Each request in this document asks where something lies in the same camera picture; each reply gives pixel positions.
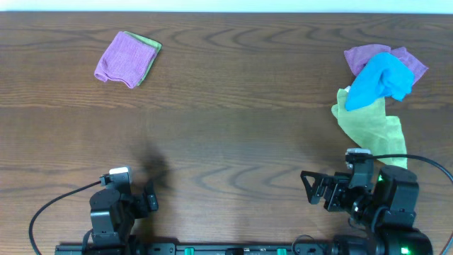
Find purple cloth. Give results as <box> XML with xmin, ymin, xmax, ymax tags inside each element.
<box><xmin>93</xmin><ymin>30</ymin><xmax>157</xmax><ymax>90</ymax></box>
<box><xmin>344</xmin><ymin>44</ymin><xmax>428</xmax><ymax>84</ymax></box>

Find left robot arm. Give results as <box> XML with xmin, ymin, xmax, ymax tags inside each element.
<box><xmin>86</xmin><ymin>176</ymin><xmax>159</xmax><ymax>254</ymax></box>

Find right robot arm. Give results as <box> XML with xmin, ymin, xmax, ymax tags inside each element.
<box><xmin>301</xmin><ymin>162</ymin><xmax>433</xmax><ymax>255</ymax></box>

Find crumpled green cloth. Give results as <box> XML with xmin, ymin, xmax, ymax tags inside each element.
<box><xmin>331</xmin><ymin>89</ymin><xmax>407</xmax><ymax>155</ymax></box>

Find purple cloth under blue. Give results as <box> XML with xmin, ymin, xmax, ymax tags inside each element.
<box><xmin>344</xmin><ymin>44</ymin><xmax>428</xmax><ymax>84</ymax></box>

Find folded green cloth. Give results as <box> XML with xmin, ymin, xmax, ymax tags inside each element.
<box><xmin>124</xmin><ymin>31</ymin><xmax>162</xmax><ymax>89</ymax></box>

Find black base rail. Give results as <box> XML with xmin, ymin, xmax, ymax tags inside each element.
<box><xmin>55</xmin><ymin>236</ymin><xmax>345</xmax><ymax>255</ymax></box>

